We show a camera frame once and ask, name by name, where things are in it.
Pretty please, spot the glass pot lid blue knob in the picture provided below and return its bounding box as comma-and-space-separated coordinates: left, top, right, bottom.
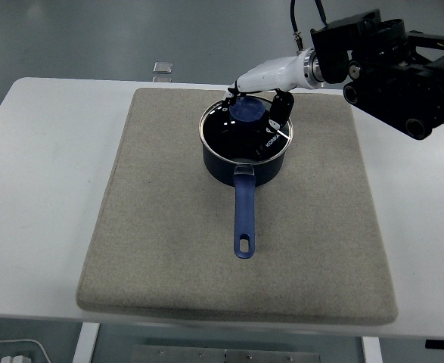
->
199, 95, 293, 164

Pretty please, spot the beige fabric mat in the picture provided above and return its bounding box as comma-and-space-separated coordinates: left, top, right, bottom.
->
76, 87, 399, 328

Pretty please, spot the dark blue saucepan long handle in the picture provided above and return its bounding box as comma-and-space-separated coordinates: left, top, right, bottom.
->
200, 143, 291, 260

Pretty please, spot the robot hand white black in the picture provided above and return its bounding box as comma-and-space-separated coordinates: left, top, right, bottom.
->
221, 52, 309, 139

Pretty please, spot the grey metal plate with screws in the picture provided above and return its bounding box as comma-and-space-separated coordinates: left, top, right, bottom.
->
130, 344, 323, 363

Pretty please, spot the thin black cable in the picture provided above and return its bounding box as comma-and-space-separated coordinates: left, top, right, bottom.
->
314, 0, 329, 26

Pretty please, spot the white table leg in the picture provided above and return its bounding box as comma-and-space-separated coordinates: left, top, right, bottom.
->
72, 322, 101, 363
360, 335, 383, 363

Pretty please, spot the black cable with metal connector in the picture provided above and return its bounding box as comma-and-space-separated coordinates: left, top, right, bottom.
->
289, 0, 306, 52

